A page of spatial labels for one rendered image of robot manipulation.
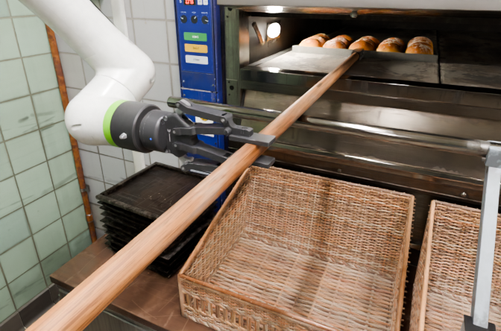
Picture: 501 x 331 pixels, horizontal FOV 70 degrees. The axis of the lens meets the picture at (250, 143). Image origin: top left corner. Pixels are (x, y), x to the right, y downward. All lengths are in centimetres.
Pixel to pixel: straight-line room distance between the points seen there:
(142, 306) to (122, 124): 66
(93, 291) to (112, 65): 52
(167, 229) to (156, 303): 80
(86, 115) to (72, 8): 19
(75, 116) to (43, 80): 106
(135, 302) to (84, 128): 63
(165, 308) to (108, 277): 82
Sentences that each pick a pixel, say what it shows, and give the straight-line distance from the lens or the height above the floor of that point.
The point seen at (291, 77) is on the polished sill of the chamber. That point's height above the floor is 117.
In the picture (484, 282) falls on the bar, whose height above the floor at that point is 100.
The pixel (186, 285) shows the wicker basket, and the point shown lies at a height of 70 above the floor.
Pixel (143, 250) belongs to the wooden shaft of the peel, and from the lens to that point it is 37.
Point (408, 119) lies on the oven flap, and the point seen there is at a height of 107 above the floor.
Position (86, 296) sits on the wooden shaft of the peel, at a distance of 34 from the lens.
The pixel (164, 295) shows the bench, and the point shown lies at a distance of 120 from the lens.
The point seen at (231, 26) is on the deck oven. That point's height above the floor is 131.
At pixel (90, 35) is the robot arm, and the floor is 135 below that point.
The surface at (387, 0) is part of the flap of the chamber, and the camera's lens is 94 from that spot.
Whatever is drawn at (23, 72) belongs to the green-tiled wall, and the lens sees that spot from 175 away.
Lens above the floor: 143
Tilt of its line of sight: 23 degrees down
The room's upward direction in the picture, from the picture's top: straight up
